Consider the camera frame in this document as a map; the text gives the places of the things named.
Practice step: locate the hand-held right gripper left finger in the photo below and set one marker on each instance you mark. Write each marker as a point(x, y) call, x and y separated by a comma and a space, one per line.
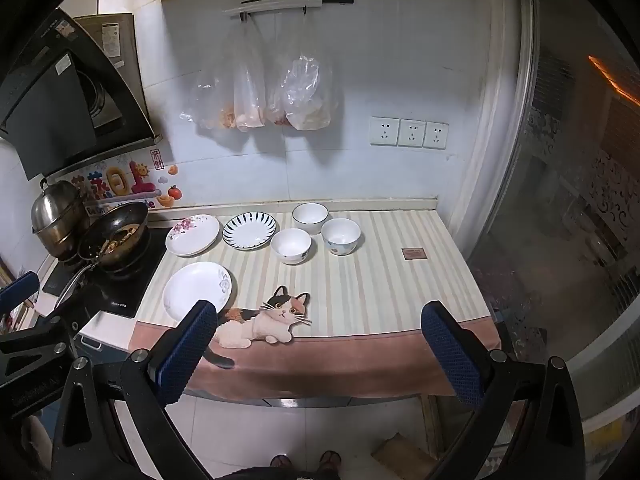
point(186, 350)

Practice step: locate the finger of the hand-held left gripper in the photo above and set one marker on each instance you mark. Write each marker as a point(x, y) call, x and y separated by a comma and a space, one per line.
point(17, 290)

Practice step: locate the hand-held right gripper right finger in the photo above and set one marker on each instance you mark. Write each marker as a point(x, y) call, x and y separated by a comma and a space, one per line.
point(450, 355)

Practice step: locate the white plate grey flower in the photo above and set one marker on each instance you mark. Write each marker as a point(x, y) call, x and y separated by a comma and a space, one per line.
point(192, 287)

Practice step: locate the pink floral white plate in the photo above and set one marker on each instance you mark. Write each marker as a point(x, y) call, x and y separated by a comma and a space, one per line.
point(192, 235)

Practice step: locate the blue striped white plate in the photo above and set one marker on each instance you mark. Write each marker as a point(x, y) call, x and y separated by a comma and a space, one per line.
point(249, 230)

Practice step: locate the white bowl dark pattern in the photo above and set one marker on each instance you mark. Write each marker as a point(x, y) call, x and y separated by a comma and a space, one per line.
point(291, 244)

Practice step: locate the white bowl cartoon print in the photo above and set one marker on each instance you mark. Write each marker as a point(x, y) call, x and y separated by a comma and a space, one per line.
point(340, 235)

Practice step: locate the dark rimmed white bowl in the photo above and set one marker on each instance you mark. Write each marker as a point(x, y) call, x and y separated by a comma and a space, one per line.
point(310, 216)

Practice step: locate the steel steamer pot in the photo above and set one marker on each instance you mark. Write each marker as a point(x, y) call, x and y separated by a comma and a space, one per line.
point(55, 217)

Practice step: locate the black induction cooktop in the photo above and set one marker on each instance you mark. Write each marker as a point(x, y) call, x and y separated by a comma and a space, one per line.
point(125, 282)

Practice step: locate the striped cat printed tablecloth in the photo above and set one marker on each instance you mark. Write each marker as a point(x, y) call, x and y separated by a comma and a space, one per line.
point(375, 290)

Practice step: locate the brown tablecloth label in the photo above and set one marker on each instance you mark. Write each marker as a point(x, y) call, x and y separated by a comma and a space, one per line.
point(414, 253)

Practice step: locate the cardboard box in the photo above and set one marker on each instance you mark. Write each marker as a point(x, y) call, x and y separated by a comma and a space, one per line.
point(400, 452)

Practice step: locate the black wok with food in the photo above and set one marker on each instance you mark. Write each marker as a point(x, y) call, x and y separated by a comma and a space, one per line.
point(117, 235)

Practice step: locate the person's left foot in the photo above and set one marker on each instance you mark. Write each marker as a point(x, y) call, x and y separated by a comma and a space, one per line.
point(280, 461)

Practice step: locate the person's foot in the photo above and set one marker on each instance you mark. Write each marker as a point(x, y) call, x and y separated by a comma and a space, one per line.
point(330, 460)
point(280, 461)

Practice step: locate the person's right foot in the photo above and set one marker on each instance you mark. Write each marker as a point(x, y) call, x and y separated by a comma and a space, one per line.
point(330, 460)

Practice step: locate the patterned glass sliding door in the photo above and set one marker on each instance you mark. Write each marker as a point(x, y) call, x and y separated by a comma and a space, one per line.
point(565, 210)

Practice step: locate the black range hood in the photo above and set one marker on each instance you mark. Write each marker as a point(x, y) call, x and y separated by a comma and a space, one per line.
point(45, 95)

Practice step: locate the clear plastic bag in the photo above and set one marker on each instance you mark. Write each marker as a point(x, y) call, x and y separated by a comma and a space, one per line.
point(232, 95)
point(306, 95)

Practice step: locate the colourful wall stickers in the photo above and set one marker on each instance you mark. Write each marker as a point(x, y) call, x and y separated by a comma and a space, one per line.
point(120, 182)

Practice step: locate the white wall outlet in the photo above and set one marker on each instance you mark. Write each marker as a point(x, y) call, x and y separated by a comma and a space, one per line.
point(436, 134)
point(384, 131)
point(412, 133)

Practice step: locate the wall hook rail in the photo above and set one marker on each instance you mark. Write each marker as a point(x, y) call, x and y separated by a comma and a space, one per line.
point(280, 5)

